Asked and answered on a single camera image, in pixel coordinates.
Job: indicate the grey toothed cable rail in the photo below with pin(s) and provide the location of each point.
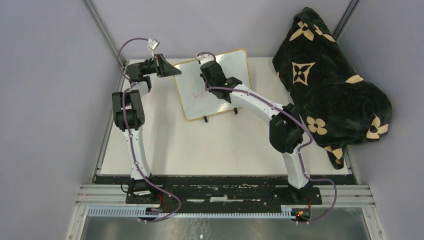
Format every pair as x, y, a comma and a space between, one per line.
143, 213

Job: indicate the yellow framed whiteboard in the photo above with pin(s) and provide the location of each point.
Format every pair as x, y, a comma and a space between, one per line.
197, 103

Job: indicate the aluminium frame post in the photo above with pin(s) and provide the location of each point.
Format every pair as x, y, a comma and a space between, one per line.
348, 13
104, 31

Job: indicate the small electronics board with led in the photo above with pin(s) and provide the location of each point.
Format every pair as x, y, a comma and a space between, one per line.
301, 215

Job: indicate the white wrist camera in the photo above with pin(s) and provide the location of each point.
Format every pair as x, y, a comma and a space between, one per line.
205, 58
153, 44

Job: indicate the black floral plush blanket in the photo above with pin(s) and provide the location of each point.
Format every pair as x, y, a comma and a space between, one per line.
339, 107

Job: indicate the right aluminium frame post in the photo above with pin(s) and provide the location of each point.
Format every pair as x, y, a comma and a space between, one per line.
348, 13

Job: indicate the left aluminium frame post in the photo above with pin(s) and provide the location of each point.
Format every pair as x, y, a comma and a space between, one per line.
104, 31

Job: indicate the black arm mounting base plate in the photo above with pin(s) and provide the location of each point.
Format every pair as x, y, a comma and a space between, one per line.
208, 194

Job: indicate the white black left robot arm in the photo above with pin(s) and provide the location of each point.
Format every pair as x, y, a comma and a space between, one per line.
129, 116

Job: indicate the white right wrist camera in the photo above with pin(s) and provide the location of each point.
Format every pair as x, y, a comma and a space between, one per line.
205, 58

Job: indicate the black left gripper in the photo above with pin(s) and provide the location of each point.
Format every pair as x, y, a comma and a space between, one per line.
164, 68

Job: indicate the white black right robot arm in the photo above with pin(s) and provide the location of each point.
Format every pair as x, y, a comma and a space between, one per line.
285, 127

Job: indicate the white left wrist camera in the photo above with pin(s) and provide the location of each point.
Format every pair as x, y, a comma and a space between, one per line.
153, 44

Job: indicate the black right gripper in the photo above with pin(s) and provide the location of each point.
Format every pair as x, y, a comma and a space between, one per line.
202, 76

